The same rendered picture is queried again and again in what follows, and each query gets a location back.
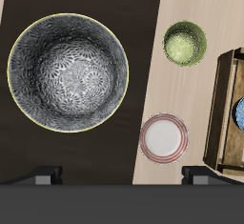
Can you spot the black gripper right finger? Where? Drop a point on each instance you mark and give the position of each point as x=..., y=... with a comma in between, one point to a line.
x=194, y=175

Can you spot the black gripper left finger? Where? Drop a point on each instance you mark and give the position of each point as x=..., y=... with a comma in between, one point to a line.
x=47, y=174

